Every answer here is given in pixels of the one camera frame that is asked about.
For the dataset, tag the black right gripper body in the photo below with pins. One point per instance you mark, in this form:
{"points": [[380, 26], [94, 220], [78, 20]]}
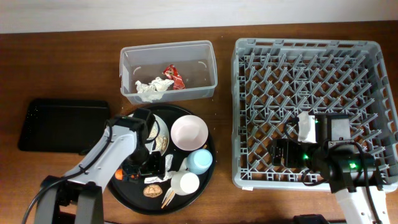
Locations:
{"points": [[296, 155]]}

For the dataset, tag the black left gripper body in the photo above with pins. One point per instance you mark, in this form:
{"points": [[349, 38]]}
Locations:
{"points": [[145, 164]]}

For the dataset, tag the light blue cup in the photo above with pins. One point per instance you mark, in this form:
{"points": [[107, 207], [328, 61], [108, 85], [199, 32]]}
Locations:
{"points": [[199, 161]]}

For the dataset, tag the white tissue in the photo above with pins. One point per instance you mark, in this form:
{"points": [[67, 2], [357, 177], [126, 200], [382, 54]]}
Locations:
{"points": [[154, 90], [168, 174]]}

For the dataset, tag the red snack wrapper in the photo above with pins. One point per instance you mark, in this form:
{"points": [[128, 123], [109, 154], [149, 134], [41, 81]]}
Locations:
{"points": [[172, 73]]}

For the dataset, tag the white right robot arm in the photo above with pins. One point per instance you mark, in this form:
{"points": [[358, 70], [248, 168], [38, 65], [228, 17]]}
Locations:
{"points": [[355, 180]]}

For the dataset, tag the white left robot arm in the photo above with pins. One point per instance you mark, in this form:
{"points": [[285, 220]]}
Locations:
{"points": [[126, 145]]}

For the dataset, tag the grey dishwasher rack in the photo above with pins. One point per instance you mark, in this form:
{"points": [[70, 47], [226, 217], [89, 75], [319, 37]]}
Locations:
{"points": [[274, 80]]}

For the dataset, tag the grey plate with food scraps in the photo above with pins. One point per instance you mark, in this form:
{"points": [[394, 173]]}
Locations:
{"points": [[161, 137]]}

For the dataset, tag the orange carrot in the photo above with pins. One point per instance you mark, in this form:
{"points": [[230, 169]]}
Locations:
{"points": [[118, 175]]}

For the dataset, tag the walnut shell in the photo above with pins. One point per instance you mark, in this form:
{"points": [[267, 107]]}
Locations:
{"points": [[152, 191]]}

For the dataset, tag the white plastic fork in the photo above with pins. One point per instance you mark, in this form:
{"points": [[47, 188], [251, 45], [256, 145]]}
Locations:
{"points": [[168, 197]]}

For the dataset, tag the white cup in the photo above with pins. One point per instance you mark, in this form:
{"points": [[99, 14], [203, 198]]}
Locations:
{"points": [[184, 183]]}

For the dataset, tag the wooden chopstick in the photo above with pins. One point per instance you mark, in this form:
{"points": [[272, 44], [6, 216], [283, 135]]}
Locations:
{"points": [[186, 180]]}

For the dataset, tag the round black serving tray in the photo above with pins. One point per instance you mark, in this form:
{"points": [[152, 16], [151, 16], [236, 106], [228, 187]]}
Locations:
{"points": [[131, 194]]}

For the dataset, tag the pink bowl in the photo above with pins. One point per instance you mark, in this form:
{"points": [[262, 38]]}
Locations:
{"points": [[189, 132]]}

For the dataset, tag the black rectangular tray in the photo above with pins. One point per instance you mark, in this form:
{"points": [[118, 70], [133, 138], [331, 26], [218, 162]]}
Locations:
{"points": [[63, 125]]}

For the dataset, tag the clear plastic bin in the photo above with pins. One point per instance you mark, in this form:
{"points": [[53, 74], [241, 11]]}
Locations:
{"points": [[195, 62]]}

